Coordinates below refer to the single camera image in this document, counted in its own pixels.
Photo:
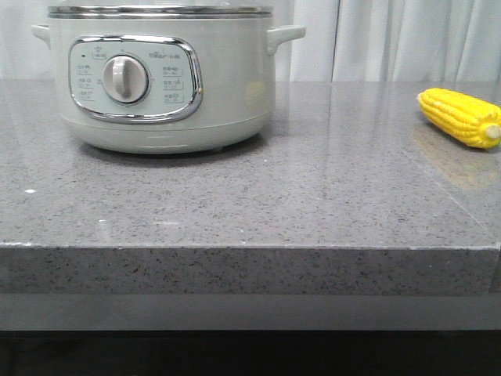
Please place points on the glass pot lid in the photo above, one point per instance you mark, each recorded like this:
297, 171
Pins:
198, 8

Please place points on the yellow corn cob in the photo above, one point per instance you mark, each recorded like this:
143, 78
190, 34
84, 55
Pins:
472, 121

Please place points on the pale green electric cooking pot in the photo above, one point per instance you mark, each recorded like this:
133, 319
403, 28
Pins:
158, 94

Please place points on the white pleated curtain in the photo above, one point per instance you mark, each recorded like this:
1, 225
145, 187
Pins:
313, 40

